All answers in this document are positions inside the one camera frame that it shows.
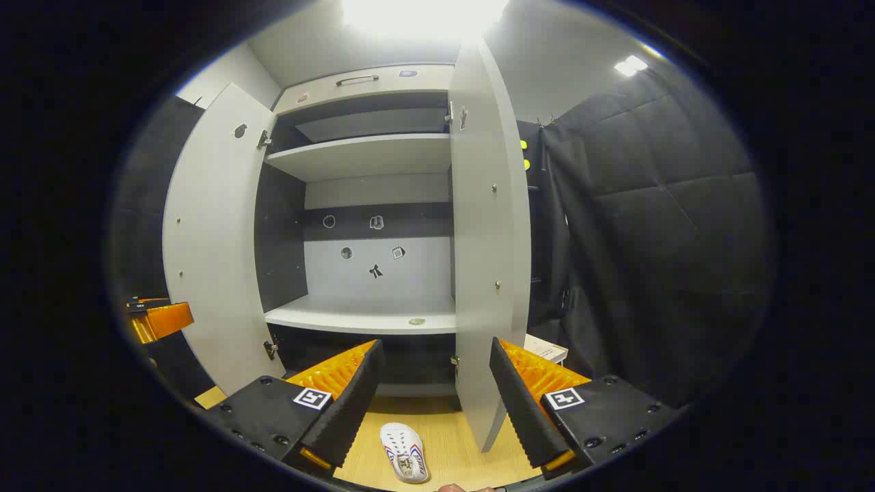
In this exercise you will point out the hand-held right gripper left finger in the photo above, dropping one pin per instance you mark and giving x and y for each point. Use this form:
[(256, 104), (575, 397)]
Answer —
[(348, 410)]

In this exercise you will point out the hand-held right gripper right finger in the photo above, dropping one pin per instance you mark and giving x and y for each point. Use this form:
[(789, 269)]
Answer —
[(523, 410)]

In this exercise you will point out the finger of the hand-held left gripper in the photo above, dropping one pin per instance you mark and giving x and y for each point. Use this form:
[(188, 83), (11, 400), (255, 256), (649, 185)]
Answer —
[(167, 320)]

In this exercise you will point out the white striped shoe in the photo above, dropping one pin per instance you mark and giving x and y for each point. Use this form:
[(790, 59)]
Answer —
[(403, 451)]

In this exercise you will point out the grey shoe cabinet door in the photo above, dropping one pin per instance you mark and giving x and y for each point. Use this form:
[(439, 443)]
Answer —
[(212, 239), (489, 239)]

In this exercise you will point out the cream cover book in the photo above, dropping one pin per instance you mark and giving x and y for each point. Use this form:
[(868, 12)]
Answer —
[(547, 350)]

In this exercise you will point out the black backdrop cloth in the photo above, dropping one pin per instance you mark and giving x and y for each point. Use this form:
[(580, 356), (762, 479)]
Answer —
[(649, 239)]

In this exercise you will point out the small ceiling light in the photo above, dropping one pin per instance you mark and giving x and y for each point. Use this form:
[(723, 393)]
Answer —
[(630, 65)]

